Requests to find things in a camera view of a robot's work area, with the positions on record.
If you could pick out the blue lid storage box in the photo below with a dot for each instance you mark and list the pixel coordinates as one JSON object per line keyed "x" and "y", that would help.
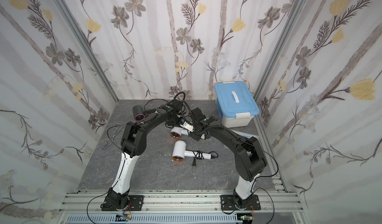
{"x": 235, "y": 104}

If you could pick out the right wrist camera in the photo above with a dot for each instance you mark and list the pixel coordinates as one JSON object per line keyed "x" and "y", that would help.
{"x": 187, "y": 126}

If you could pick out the aluminium mounting rail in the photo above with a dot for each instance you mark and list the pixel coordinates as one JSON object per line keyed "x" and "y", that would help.
{"x": 183, "y": 207}

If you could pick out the bag of blue face masks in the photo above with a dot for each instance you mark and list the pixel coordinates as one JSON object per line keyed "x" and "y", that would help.
{"x": 247, "y": 135}

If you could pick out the metal tongs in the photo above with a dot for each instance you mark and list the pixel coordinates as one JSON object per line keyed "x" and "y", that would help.
{"x": 111, "y": 134}

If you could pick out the dark grey pink hair dryer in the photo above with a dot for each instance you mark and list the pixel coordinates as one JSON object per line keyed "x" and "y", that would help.
{"x": 140, "y": 114}

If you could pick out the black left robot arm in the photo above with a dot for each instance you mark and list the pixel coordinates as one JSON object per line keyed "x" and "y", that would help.
{"x": 133, "y": 144}

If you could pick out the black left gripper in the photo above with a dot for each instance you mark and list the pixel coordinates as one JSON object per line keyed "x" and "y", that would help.
{"x": 175, "y": 121}

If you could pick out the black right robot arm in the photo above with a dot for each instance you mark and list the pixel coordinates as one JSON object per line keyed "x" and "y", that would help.
{"x": 249, "y": 157}

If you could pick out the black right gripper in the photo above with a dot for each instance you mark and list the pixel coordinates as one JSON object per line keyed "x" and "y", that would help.
{"x": 195, "y": 133}

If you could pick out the white hair dryer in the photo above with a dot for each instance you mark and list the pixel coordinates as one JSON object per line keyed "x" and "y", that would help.
{"x": 177, "y": 132}
{"x": 180, "y": 152}

